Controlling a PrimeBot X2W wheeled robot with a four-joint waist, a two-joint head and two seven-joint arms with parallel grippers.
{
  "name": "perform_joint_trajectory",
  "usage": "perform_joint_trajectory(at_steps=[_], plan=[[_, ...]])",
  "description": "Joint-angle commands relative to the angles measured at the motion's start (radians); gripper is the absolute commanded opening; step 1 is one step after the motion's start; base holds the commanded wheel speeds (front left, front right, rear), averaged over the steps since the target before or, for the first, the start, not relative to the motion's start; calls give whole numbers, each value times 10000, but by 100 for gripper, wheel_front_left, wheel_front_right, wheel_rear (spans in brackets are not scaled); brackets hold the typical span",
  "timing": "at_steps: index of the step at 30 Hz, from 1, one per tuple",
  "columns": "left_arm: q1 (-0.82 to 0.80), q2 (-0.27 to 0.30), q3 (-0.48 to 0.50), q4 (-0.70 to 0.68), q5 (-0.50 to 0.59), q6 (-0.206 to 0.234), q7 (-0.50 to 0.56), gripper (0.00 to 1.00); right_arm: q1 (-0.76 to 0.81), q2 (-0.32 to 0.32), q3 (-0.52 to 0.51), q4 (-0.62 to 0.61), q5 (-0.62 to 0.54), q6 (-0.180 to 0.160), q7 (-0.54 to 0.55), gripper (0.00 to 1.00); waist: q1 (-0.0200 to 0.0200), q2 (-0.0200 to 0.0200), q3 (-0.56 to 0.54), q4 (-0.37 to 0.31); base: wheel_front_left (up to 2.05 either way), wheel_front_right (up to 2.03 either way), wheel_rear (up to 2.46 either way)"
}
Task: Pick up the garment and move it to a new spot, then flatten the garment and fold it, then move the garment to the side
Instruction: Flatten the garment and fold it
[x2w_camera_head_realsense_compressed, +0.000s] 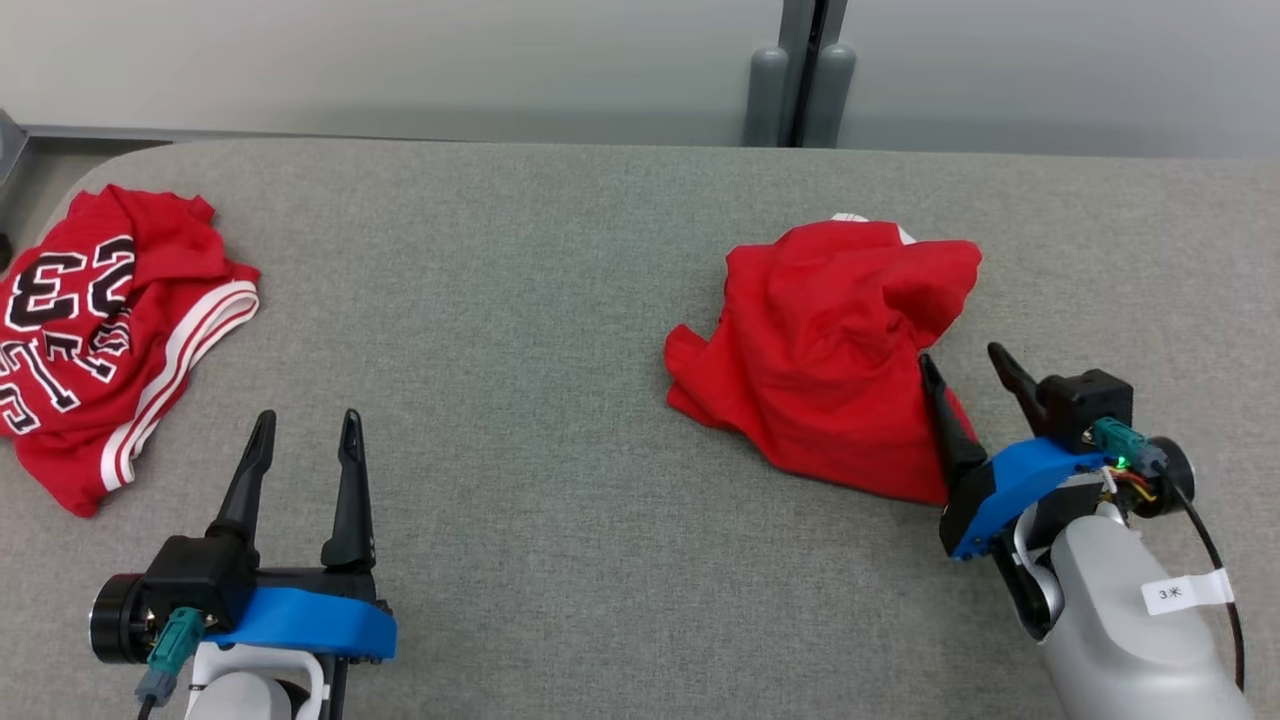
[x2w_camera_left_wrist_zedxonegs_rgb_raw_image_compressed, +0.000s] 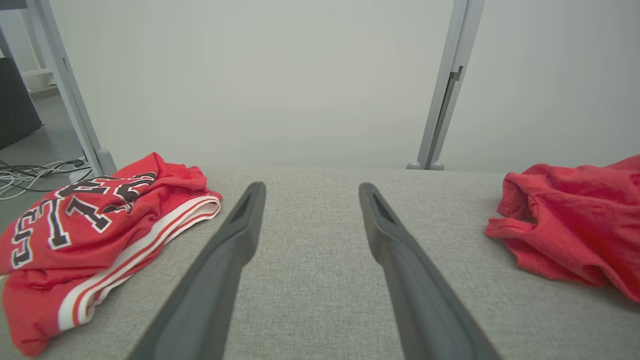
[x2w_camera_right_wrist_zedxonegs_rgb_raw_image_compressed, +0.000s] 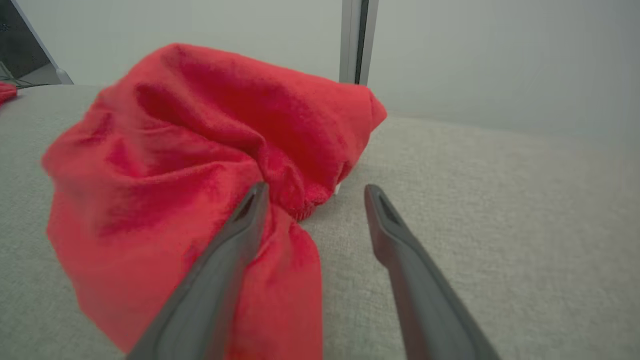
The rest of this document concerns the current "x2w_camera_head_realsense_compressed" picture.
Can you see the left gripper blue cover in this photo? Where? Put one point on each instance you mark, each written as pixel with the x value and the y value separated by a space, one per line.
pixel 300 620

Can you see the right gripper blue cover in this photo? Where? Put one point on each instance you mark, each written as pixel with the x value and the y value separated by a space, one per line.
pixel 1010 485

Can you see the plain red garment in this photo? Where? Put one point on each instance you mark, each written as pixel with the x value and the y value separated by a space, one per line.
pixel 830 350

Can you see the red jersey with black number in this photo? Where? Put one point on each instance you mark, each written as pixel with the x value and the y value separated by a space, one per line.
pixel 150 300

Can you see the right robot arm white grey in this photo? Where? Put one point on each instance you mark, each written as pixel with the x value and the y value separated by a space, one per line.
pixel 1120 650

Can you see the white paper label tag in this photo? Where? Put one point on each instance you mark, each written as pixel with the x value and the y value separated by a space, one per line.
pixel 1185 592

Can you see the grey cylindrical post foot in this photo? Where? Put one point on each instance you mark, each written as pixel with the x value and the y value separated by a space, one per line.
pixel 830 95
pixel 767 95

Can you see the grey partition post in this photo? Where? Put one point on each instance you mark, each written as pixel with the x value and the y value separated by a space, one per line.
pixel 805 60

